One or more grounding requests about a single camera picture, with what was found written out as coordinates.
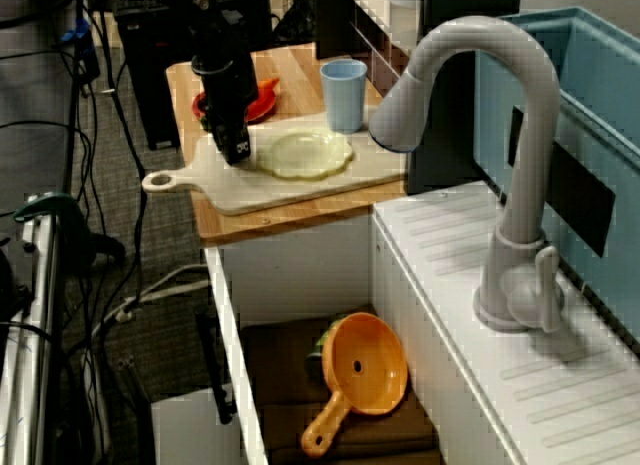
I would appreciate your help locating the black tape patch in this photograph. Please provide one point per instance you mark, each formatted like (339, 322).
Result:
(580, 200)

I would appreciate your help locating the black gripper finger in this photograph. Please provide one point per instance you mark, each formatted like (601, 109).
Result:
(235, 145)

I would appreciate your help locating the light blue plastic cup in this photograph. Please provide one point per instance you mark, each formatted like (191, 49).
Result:
(344, 100)

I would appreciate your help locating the white round container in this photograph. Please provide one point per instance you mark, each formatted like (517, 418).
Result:
(404, 15)

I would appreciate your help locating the teal plastic bin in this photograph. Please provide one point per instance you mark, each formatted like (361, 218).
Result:
(600, 85)

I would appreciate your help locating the black computer tower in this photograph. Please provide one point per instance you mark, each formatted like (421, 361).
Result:
(150, 85)

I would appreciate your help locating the grey toy faucet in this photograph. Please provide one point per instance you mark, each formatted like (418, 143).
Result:
(530, 135)

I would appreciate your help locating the orange toy strainer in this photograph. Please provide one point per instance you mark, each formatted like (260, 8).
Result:
(365, 365)

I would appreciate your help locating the aluminium frame rail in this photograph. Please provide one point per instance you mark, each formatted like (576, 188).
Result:
(42, 285)

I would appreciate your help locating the cream flower-shaped plate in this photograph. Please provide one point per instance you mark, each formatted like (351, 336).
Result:
(305, 152)

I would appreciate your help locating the green clamp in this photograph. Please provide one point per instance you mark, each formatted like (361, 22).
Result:
(75, 225)

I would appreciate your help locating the blue connector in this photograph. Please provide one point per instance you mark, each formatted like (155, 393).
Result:
(75, 32)

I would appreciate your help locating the red round plate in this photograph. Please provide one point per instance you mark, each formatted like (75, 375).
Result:
(262, 107)

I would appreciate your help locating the black upright post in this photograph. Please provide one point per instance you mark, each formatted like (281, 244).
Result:
(450, 150)

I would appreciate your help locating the white toy sink basin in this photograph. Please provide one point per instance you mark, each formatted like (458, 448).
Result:
(300, 275)

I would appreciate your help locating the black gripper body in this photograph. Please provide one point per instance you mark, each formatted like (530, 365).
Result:
(227, 95)

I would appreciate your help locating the orange toy carrot green stem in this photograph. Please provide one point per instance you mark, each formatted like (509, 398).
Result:
(267, 83)

